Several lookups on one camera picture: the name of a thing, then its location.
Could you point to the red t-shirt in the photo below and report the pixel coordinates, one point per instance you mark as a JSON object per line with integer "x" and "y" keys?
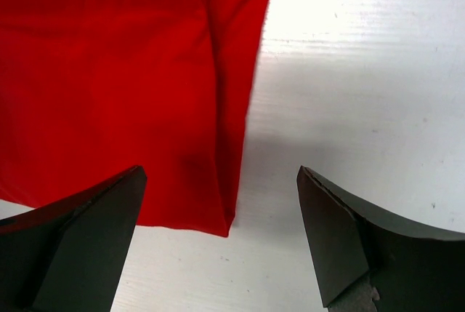
{"x": 92, "y": 87}

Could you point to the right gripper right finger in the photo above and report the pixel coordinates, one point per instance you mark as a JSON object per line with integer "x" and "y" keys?
{"x": 367, "y": 258}

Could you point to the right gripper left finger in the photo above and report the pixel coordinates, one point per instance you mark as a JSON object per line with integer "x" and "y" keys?
{"x": 69, "y": 255}

